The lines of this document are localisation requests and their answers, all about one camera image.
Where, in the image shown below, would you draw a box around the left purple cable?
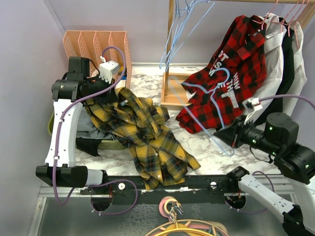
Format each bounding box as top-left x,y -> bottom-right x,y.
53,46 -> 139,216

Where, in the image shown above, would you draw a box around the pile of coloured hangers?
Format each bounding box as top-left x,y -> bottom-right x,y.
147,196 -> 228,236

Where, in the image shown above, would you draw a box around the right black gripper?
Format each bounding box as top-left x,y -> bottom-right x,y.
214,113 -> 279,154

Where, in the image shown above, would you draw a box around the white hanging shirt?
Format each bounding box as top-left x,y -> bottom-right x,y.
209,20 -> 308,153

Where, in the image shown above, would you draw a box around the wooden clothes rack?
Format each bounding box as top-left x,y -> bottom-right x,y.
160,0 -> 315,111

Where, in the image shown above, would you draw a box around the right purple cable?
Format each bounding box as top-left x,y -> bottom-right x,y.
226,94 -> 315,214

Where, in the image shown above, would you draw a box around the black mounting rail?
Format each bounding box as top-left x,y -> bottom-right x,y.
80,175 -> 240,205

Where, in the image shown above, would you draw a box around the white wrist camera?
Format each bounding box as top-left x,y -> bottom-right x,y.
99,56 -> 120,83
242,97 -> 262,124

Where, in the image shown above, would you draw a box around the black hanging shirt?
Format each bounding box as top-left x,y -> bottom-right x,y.
253,17 -> 296,126

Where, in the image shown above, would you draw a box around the blue wire hangers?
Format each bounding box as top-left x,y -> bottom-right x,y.
159,0 -> 215,71

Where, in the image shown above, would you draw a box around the green plastic laundry bin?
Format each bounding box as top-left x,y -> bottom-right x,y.
47,110 -> 126,151

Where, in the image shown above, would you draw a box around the purple cable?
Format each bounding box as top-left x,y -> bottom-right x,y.
226,94 -> 315,214
53,46 -> 139,216

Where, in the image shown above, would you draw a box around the pink wire hangers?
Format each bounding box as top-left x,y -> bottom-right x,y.
251,0 -> 311,50

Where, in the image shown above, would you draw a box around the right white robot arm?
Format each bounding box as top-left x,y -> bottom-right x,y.
214,113 -> 315,236

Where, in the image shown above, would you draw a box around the yellow plaid shirt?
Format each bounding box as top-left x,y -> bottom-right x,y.
86,88 -> 201,190

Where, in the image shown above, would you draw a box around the black shirt in bin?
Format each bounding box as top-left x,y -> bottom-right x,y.
75,138 -> 102,156

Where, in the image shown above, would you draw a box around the small boxes in organizer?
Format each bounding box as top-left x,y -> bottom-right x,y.
118,65 -> 128,84

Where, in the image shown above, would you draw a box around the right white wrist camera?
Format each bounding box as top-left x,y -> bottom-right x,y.
242,97 -> 262,124

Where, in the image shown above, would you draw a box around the red black plaid shirt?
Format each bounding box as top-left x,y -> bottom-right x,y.
176,15 -> 267,134

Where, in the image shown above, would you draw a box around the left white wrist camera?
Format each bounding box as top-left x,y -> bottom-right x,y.
99,56 -> 120,83

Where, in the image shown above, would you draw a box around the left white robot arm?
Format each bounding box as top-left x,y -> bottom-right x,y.
35,57 -> 120,194

